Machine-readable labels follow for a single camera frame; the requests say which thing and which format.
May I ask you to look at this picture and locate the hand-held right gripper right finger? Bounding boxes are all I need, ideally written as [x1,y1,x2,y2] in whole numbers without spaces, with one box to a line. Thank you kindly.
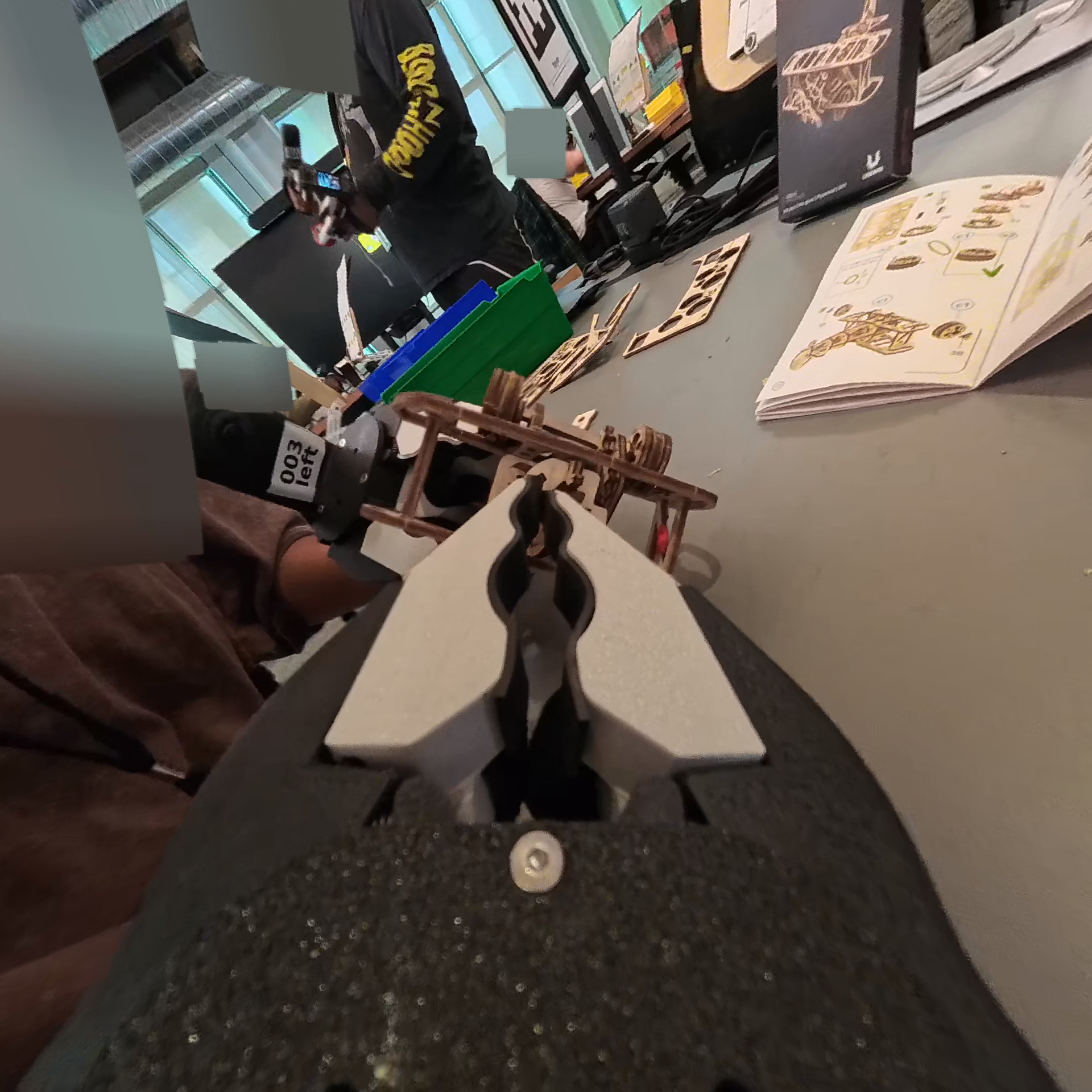
[544,485,767,807]

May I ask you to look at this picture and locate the open instruction booklet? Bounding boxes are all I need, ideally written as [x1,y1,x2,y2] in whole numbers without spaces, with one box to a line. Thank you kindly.
[755,136,1092,424]

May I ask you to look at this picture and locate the black monitor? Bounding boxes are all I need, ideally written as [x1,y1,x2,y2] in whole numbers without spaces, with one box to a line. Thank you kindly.
[213,229,438,378]

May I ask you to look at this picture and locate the silver ventilation duct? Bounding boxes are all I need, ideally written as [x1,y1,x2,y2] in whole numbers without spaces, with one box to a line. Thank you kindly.
[119,72,344,176]

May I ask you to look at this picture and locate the rounded wooden board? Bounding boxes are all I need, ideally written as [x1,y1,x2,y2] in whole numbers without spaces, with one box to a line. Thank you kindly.
[698,0,781,97]

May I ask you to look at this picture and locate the black model kit box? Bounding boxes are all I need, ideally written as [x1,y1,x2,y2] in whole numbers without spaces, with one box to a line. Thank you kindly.
[775,0,924,226]

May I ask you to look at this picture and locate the green plastic bin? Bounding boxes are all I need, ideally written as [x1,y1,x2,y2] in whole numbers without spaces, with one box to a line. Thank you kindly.
[382,261,574,404]

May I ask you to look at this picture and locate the person's left forearm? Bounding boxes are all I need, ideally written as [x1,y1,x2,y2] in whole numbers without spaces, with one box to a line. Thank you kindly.
[198,476,319,675]

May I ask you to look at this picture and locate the brown wooden model vehicle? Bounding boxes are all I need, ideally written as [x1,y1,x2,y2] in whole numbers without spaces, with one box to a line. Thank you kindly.
[360,369,719,574]

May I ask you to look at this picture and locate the black cable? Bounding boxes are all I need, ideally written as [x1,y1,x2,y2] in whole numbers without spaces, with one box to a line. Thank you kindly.
[589,154,779,274]

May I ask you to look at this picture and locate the black and white tag poster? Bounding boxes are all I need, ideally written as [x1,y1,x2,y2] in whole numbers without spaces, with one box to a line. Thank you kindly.
[493,0,592,107]

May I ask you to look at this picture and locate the blue plastic bin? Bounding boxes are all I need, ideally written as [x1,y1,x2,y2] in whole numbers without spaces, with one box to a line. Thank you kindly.
[358,280,498,404]

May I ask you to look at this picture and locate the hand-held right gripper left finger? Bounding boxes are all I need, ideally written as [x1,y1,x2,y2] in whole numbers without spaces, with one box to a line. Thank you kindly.
[324,478,534,820]

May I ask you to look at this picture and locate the person's brown hoodie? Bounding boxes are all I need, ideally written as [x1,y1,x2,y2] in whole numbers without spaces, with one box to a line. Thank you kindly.
[0,478,359,978]

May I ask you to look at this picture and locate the long wooden parts sheet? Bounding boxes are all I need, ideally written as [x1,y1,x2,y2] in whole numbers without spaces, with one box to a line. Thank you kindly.
[519,284,641,409]

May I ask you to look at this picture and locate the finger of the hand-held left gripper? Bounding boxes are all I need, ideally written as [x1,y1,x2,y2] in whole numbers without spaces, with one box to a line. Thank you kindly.
[375,406,432,466]
[328,522,428,586]

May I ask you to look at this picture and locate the person's left hand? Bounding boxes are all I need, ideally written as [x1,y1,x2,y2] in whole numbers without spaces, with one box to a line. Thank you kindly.
[275,539,404,628]

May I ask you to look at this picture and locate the wooden sheet with round holes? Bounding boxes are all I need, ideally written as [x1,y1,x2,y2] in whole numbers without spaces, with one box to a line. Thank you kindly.
[621,230,752,359]

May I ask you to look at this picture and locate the grey desk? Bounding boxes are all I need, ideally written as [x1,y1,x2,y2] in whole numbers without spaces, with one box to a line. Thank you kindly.
[256,51,1092,1092]

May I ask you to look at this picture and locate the black hoodie drawstring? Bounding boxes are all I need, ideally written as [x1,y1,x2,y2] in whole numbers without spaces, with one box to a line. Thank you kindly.
[0,665,187,781]

